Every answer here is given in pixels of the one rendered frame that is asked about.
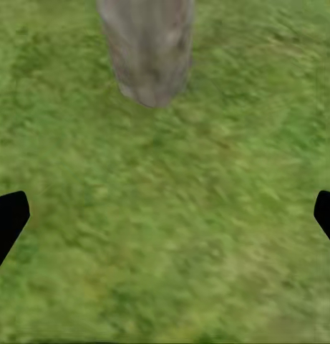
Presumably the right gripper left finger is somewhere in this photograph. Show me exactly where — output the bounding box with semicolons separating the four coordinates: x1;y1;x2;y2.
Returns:
0;191;30;266

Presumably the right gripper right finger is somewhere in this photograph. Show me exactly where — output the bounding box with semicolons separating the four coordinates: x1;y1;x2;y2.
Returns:
314;190;330;239

